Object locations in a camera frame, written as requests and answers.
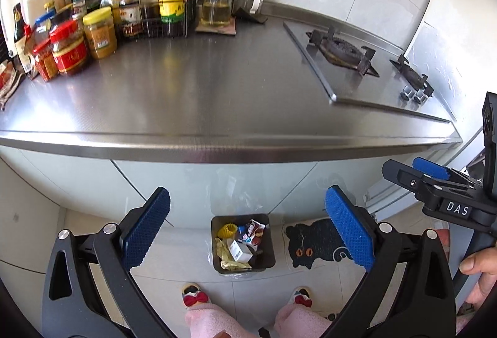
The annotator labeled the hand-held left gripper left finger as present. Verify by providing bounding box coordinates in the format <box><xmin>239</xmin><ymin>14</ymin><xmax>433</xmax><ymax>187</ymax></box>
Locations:
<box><xmin>41</xmin><ymin>186</ymin><xmax>171</xmax><ymax>338</ymax></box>

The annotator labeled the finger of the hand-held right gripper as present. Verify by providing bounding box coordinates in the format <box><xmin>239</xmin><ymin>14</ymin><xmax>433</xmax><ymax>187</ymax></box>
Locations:
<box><xmin>412</xmin><ymin>157</ymin><xmax>482</xmax><ymax>187</ymax></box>
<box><xmin>382</xmin><ymin>159</ymin><xmax>439</xmax><ymax>203</ymax></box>

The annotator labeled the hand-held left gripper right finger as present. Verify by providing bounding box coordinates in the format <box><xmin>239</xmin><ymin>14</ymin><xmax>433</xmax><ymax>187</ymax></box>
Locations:
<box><xmin>324</xmin><ymin>185</ymin><xmax>457</xmax><ymax>338</ymax></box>

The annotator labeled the yellow foam fruit net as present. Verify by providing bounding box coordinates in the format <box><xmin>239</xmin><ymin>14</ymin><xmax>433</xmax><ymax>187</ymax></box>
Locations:
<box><xmin>217</xmin><ymin>222</ymin><xmax>237</xmax><ymax>240</ymax></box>

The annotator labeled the yellow plastic bag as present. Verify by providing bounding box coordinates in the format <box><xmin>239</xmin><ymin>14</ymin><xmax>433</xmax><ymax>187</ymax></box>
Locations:
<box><xmin>215</xmin><ymin>237</ymin><xmax>253</xmax><ymax>271</ymax></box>

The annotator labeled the dark grey trash bin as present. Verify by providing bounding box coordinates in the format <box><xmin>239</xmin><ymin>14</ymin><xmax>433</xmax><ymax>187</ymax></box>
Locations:
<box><xmin>211</xmin><ymin>213</ymin><xmax>276</xmax><ymax>276</ymax></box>

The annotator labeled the red and white carton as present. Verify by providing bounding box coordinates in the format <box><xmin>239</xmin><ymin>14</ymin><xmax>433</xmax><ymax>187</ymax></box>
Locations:
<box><xmin>237</xmin><ymin>219</ymin><xmax>268</xmax><ymax>246</ymax></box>

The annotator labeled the small white box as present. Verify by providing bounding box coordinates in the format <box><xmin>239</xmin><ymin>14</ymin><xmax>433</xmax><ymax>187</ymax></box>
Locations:
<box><xmin>228</xmin><ymin>239</ymin><xmax>253</xmax><ymax>263</ymax></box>

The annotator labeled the person's right hand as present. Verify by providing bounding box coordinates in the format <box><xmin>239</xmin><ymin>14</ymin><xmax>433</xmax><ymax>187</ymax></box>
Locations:
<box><xmin>459</xmin><ymin>247</ymin><xmax>497</xmax><ymax>304</ymax></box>

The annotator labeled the black cat floor mat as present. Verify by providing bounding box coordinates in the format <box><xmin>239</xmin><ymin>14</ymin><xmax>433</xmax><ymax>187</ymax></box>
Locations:
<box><xmin>283</xmin><ymin>217</ymin><xmax>366</xmax><ymax>271</ymax></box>

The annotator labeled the red bow slipper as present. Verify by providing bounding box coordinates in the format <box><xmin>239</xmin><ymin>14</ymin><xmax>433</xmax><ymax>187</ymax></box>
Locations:
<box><xmin>182</xmin><ymin>282</ymin><xmax>212</xmax><ymax>308</ymax></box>
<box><xmin>291</xmin><ymin>285</ymin><xmax>313</xmax><ymax>308</ymax></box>

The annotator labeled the black burner with pan support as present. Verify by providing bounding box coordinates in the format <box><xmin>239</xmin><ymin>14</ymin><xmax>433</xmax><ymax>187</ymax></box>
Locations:
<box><xmin>305</xmin><ymin>26</ymin><xmax>380</xmax><ymax>76</ymax></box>
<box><xmin>389</xmin><ymin>55</ymin><xmax>435</xmax><ymax>98</ymax></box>

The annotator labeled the person's right leg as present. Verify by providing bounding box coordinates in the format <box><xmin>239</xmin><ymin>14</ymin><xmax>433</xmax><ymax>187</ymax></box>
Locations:
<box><xmin>274</xmin><ymin>303</ymin><xmax>342</xmax><ymax>338</ymax></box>

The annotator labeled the person's leg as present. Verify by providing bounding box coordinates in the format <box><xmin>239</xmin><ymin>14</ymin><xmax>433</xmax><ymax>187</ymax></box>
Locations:
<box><xmin>274</xmin><ymin>303</ymin><xmax>342</xmax><ymax>338</ymax></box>
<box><xmin>184</xmin><ymin>302</ymin><xmax>261</xmax><ymax>338</ymax></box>

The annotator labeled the stainless steel gas stove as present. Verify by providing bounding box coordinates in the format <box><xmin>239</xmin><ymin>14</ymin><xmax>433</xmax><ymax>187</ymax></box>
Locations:
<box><xmin>283</xmin><ymin>20</ymin><xmax>453</xmax><ymax>124</ymax></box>

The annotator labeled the person's left leg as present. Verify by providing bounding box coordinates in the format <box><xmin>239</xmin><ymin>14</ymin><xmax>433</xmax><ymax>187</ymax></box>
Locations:
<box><xmin>184</xmin><ymin>302</ymin><xmax>261</xmax><ymax>338</ymax></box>

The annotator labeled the large red sauce jar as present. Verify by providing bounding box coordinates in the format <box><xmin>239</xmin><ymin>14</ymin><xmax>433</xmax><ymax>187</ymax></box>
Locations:
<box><xmin>49</xmin><ymin>20</ymin><xmax>91</xmax><ymax>75</ymax></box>

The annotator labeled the small red sauce jar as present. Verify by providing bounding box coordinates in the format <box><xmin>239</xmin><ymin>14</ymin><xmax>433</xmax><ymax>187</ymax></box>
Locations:
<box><xmin>32</xmin><ymin>38</ymin><xmax>59</xmax><ymax>82</ymax></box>

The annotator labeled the yellow lid jar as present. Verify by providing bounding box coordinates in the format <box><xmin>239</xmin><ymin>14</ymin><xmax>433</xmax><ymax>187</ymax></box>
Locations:
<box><xmin>83</xmin><ymin>7</ymin><xmax>118</xmax><ymax>60</ymax></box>

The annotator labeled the red snack packet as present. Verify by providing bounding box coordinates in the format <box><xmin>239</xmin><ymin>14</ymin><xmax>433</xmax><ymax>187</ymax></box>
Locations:
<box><xmin>0</xmin><ymin>60</ymin><xmax>24</xmax><ymax>111</ymax></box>

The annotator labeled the brown coaster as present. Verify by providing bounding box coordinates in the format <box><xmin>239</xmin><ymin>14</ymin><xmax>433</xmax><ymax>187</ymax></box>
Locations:
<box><xmin>195</xmin><ymin>17</ymin><xmax>237</xmax><ymax>36</ymax></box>

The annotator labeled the black holder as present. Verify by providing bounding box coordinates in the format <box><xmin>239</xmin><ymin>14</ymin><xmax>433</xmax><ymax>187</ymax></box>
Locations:
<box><xmin>233</xmin><ymin>6</ymin><xmax>269</xmax><ymax>24</ymax></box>

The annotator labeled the brown label jar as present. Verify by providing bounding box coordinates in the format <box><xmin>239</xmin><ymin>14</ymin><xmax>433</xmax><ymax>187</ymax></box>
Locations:
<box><xmin>120</xmin><ymin>0</ymin><xmax>144</xmax><ymax>36</ymax></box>

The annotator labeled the glass jar white clip lid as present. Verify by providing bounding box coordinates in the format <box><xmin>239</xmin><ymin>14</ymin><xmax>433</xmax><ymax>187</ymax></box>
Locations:
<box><xmin>238</xmin><ymin>0</ymin><xmax>267</xmax><ymax>14</ymax></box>

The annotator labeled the dark bottle with label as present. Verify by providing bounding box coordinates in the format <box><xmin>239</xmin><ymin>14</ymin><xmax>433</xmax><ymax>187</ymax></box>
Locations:
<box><xmin>12</xmin><ymin>3</ymin><xmax>26</xmax><ymax>44</ymax></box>

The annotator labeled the black wire rack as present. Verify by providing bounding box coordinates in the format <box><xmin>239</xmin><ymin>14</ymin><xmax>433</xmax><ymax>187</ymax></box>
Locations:
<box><xmin>122</xmin><ymin>0</ymin><xmax>197</xmax><ymax>39</ymax></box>

